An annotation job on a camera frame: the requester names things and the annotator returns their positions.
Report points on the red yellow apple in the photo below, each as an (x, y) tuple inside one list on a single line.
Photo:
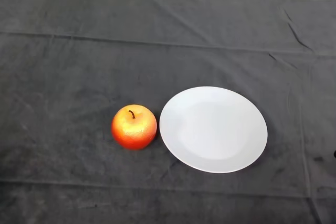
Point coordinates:
[(134, 132)]

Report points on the white round plate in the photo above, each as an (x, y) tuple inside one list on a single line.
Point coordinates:
[(214, 129)]

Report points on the black cloth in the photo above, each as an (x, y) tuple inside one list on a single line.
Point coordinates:
[(78, 64)]

